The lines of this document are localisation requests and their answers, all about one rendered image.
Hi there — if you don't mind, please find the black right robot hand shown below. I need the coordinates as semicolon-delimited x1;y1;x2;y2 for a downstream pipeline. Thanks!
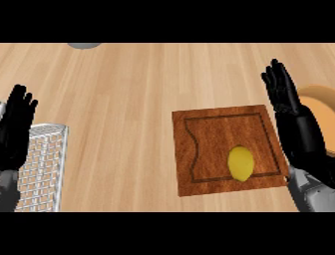
260;58;335;190

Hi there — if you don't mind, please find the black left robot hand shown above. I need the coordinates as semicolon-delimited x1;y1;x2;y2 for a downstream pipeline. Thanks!
0;84;40;178

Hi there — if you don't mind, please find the tan orange pot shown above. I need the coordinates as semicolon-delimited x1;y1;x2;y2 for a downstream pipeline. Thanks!
297;84;335;157

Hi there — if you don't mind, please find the yellow lemon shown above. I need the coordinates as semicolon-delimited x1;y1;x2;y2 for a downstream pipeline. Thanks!
226;145;255;182

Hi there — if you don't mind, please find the brown wooden cutting board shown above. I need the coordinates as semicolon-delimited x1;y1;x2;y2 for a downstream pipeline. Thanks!
170;104;291;198

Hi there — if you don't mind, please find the grey round object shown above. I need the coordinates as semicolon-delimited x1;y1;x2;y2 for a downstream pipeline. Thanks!
66;42;103;51

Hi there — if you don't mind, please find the white wire basket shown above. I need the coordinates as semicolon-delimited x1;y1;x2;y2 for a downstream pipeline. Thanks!
0;96;71;213

